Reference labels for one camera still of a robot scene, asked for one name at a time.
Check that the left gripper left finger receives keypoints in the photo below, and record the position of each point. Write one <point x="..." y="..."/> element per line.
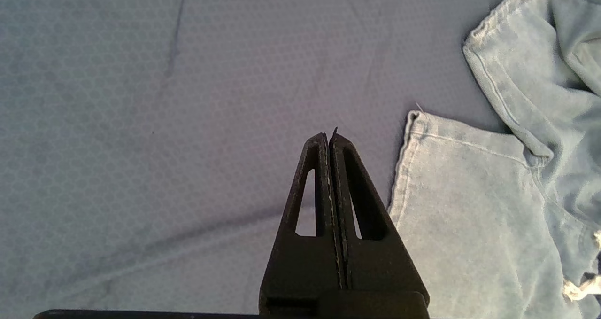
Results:
<point x="300" y="262"/>

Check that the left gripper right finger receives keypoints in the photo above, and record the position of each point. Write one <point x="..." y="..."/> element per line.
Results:
<point x="375" y="262"/>

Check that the light blue denim shorts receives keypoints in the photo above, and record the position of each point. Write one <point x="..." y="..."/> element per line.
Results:
<point x="469" y="225"/>

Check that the dark blue bed sheet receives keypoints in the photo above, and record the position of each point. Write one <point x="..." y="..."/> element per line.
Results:
<point x="141" y="121"/>

